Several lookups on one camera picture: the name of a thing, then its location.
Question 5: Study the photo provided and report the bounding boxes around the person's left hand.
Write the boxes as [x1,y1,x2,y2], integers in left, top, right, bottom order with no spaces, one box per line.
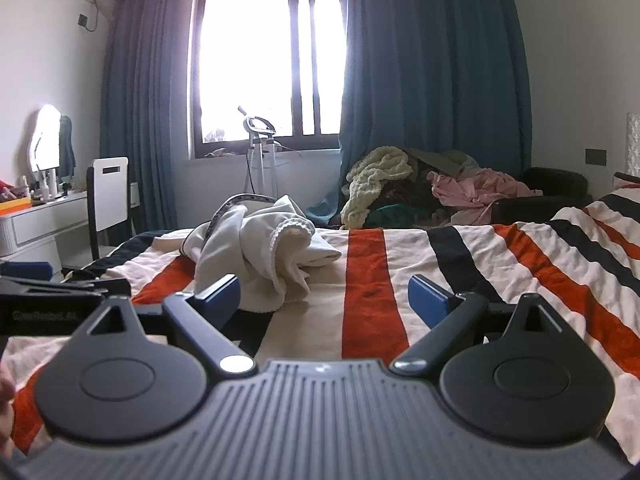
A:
[0,362,17,456]

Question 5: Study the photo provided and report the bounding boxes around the black armchair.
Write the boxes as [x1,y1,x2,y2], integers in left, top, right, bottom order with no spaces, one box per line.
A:
[490,167,596,223]

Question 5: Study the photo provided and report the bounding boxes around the white garment steamer stand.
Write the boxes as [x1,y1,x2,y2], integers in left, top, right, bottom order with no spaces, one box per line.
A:
[237,106,301,196]

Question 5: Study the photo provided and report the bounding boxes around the dark green clothes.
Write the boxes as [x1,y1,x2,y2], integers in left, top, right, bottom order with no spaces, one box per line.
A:
[370,180,451,228]

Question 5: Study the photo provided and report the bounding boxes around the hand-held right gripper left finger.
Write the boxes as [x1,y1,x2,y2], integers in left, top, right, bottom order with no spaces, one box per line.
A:
[75,274,257,378]

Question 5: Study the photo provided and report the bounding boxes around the white backed chair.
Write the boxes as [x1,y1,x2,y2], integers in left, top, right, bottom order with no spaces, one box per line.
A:
[86,156,133,261]

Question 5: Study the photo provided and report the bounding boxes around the cream knitted blanket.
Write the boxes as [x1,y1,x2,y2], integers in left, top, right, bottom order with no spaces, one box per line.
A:
[341,146,416,231]

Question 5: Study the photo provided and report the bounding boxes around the white garment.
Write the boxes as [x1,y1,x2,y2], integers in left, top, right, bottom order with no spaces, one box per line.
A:
[151,193,343,313]

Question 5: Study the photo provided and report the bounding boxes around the dark framed window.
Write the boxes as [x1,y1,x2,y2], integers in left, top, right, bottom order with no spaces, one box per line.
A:
[189,0,348,160]

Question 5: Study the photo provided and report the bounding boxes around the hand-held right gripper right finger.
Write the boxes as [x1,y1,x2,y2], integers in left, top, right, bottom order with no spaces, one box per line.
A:
[390,274,563,377]

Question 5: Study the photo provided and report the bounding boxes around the grey patterned headboard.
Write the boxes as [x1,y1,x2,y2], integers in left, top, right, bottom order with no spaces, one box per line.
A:
[625,112,640,178]

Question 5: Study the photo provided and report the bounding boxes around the lit vanity mirror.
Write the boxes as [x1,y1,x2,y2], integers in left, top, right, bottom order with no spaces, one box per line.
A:
[27,104,63,183]

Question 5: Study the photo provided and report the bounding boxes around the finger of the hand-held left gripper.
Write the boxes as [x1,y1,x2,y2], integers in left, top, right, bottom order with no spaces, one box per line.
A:
[0,261,132,298]

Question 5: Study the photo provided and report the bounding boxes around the striped blanket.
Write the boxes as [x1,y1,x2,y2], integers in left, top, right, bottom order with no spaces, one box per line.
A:
[0,185,640,466]

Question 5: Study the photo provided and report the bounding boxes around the white dressing desk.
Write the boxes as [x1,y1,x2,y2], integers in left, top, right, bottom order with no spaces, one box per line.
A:
[0,190,91,271]

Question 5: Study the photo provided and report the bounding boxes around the olive garment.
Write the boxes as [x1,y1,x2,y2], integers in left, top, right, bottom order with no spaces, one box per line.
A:
[410,147,481,176]

